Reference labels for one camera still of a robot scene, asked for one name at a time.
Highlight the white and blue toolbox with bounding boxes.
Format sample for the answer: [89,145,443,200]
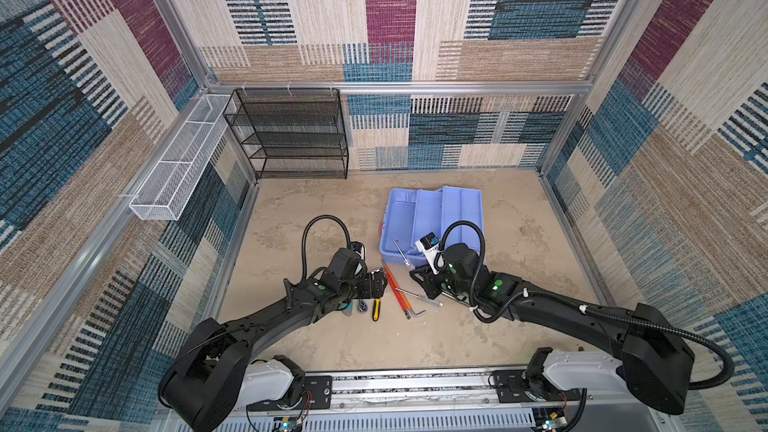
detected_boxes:
[379,186,484,267]

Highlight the yellow black handle ratchet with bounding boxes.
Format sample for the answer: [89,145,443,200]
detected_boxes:
[371,298,381,322]

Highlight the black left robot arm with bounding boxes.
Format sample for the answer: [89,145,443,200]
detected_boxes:
[157,214,388,431]

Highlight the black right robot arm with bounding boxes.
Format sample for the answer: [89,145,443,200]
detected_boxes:
[411,233,735,415]

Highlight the red hex key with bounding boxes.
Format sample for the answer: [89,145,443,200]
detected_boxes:
[382,261,411,320]

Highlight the black hex key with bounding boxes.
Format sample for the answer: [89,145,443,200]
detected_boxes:
[396,288,443,307]

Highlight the teal utility knife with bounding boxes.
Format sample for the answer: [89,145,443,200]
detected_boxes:
[341,302,355,316]

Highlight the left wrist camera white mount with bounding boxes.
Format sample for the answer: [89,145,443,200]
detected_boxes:
[350,241,366,260]

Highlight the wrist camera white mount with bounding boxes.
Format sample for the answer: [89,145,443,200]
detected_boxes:
[415,232,439,275]
[350,241,366,260]

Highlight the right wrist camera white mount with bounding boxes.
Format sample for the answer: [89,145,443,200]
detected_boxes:
[415,232,439,275]

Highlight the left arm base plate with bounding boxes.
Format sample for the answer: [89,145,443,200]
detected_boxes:
[246,375,333,413]

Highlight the aluminium front rail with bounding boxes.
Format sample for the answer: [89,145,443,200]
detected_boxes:
[244,356,652,421]

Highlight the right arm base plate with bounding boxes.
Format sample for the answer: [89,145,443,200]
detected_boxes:
[487,369,581,404]

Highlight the black wire shelf rack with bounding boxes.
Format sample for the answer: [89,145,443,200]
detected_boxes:
[223,88,349,180]

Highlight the white wire mesh basket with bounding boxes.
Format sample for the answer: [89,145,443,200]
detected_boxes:
[129,94,229,221]

